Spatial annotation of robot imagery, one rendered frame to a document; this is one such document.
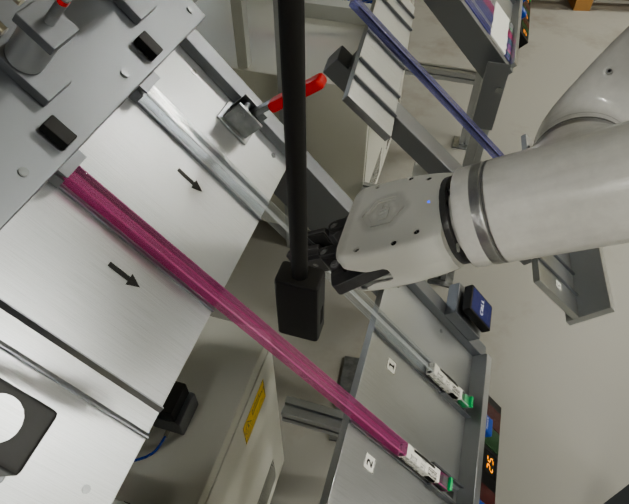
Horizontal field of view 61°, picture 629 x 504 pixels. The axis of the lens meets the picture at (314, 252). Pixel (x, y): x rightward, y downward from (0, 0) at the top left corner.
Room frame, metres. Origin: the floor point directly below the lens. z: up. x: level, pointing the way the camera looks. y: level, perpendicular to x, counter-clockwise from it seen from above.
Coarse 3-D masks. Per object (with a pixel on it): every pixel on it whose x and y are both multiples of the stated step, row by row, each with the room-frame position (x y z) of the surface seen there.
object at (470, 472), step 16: (480, 368) 0.35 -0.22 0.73; (480, 384) 0.33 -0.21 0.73; (480, 400) 0.30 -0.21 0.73; (480, 416) 0.28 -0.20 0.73; (464, 432) 0.27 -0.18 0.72; (480, 432) 0.26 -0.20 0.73; (464, 448) 0.25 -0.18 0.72; (480, 448) 0.24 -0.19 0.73; (464, 464) 0.23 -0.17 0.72; (480, 464) 0.22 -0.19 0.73; (464, 480) 0.21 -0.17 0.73; (480, 480) 0.21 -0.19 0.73; (464, 496) 0.19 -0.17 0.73
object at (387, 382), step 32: (416, 320) 0.37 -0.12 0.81; (384, 352) 0.31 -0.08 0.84; (448, 352) 0.35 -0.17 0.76; (352, 384) 0.26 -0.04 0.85; (384, 384) 0.27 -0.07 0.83; (416, 384) 0.29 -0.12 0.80; (384, 416) 0.24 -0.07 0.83; (416, 416) 0.26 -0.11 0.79; (448, 416) 0.28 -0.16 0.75; (352, 448) 0.20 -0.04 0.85; (384, 448) 0.21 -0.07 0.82; (416, 448) 0.22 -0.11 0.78; (448, 448) 0.24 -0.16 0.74; (352, 480) 0.17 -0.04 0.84; (384, 480) 0.18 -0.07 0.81; (416, 480) 0.19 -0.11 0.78
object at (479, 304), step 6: (474, 288) 0.42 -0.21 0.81; (474, 294) 0.41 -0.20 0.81; (480, 294) 0.42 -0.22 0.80; (474, 300) 0.40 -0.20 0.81; (480, 300) 0.41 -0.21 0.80; (474, 306) 0.39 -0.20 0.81; (480, 306) 0.40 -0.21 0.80; (486, 306) 0.41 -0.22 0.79; (480, 312) 0.39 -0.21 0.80; (486, 312) 0.40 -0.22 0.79; (486, 318) 0.39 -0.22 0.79; (486, 324) 0.38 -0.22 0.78
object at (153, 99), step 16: (144, 96) 0.39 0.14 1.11; (160, 96) 0.40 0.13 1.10; (160, 112) 0.39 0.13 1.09; (176, 112) 0.39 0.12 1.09; (176, 128) 0.38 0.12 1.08; (192, 128) 0.39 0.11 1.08; (192, 144) 0.38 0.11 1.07; (208, 144) 0.38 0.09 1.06; (208, 160) 0.37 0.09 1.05; (224, 160) 0.38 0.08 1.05; (224, 176) 0.37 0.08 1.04; (240, 176) 0.38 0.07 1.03; (240, 192) 0.37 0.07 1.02; (256, 192) 0.37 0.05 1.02; (256, 208) 0.36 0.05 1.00; (272, 208) 0.37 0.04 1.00; (272, 224) 0.36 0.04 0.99; (288, 224) 0.36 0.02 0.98; (288, 240) 0.35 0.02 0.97; (368, 304) 0.33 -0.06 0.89; (384, 320) 0.33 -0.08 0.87; (400, 336) 0.32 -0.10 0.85; (416, 352) 0.32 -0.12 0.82; (432, 368) 0.31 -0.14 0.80; (464, 400) 0.29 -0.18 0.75
